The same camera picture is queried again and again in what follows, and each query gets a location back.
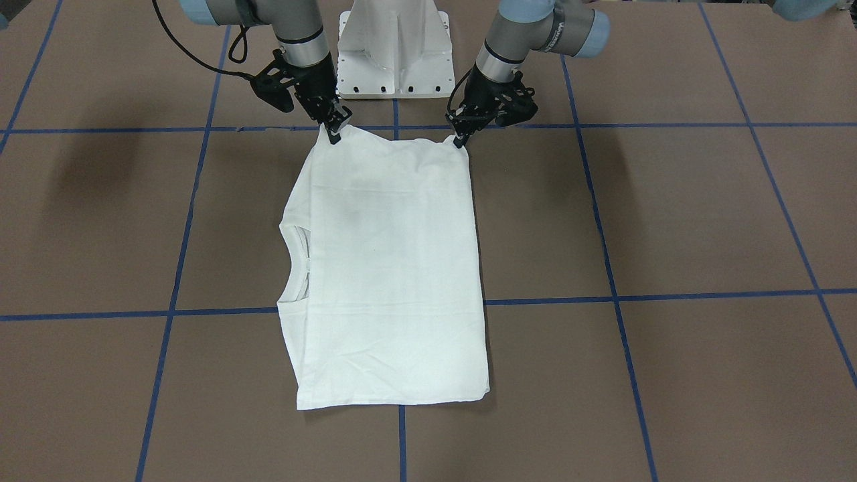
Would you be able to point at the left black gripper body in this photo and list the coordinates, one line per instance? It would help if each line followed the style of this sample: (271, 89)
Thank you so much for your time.
(481, 92)

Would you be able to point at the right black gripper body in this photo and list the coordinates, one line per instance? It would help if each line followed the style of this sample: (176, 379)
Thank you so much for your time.
(317, 82)

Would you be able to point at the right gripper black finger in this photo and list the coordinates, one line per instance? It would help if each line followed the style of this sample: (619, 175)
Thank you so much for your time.
(336, 121)

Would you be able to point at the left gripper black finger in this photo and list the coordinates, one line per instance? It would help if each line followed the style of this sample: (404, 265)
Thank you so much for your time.
(462, 132)

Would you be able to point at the white printed t-shirt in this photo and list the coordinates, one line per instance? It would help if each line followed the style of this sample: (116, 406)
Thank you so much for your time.
(384, 302)

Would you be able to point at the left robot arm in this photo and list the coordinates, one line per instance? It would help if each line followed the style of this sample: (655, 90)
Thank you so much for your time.
(567, 28)

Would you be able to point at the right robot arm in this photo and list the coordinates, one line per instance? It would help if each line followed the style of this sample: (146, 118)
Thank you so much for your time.
(297, 25)

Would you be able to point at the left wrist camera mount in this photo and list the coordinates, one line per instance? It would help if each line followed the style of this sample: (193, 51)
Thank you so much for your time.
(516, 104)

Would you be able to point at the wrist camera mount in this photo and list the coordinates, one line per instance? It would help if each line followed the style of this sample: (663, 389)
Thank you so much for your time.
(516, 104)
(272, 85)

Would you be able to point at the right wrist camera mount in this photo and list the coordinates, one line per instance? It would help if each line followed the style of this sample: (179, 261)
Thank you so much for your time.
(272, 85)

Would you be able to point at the white camera mast pillar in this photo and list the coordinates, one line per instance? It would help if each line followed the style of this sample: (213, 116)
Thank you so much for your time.
(394, 49)

